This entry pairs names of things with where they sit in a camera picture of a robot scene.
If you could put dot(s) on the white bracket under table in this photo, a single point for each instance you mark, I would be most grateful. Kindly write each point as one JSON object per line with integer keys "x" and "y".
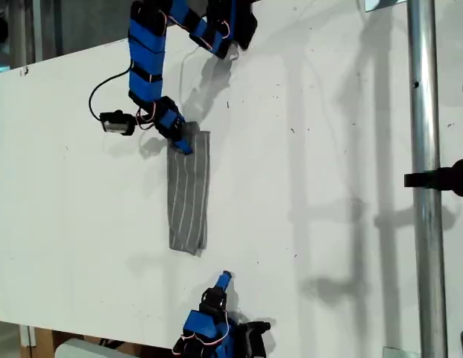
{"x": 27, "y": 335}

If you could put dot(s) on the white box under table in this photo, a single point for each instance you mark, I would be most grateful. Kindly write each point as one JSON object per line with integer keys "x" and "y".
{"x": 78, "y": 350}

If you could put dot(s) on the steel post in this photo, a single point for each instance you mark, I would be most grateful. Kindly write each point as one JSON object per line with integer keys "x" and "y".
{"x": 425, "y": 112}

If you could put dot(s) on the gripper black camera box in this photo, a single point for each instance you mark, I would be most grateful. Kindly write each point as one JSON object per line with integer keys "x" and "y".
{"x": 259, "y": 328}
{"x": 117, "y": 123}

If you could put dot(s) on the wooden table leg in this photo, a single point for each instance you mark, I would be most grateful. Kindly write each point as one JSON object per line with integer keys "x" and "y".
{"x": 43, "y": 345}

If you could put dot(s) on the grey white-striped towel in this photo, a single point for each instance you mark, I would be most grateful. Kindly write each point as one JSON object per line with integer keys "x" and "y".
{"x": 188, "y": 194}

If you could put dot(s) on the black post clamp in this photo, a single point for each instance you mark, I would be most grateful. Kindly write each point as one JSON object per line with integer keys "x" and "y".
{"x": 440, "y": 179}

